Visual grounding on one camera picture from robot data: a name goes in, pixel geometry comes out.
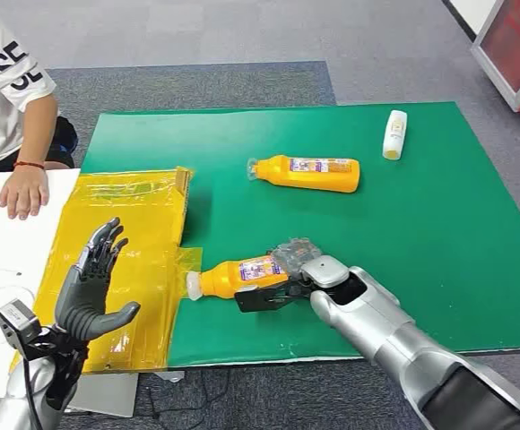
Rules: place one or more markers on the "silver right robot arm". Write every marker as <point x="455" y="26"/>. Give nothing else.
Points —
<point x="403" y="350"/>

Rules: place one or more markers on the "person's hand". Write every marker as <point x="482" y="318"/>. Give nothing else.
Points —
<point x="24" y="190"/>

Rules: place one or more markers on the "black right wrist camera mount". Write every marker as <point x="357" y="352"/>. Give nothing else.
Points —
<point x="264" y="297"/>

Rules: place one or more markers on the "small white bottle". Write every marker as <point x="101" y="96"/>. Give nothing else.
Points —
<point x="394" y="133"/>

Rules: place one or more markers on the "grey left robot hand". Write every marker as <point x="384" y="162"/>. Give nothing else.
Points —
<point x="80" y="297"/>

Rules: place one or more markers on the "grey plate under table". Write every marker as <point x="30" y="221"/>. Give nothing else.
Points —
<point x="107" y="394"/>

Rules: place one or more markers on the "red and white cabinet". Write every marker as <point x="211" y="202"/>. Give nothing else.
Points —
<point x="515" y="47"/>

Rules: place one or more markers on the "yellow plastic sheet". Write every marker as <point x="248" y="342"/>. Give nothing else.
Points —
<point x="147" y="237"/>

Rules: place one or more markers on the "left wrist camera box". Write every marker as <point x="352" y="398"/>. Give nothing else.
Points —
<point x="15" y="323"/>

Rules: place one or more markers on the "orange bottle with clear cap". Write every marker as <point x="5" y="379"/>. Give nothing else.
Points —
<point x="314" y="175"/>
<point x="224" y="279"/>

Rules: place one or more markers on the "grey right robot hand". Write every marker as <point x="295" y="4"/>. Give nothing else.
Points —
<point x="297" y="255"/>

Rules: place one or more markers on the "green table mat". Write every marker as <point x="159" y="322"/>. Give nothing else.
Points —
<point x="332" y="237"/>

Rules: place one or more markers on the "person's forearm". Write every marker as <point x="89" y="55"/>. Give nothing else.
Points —
<point x="36" y="130"/>

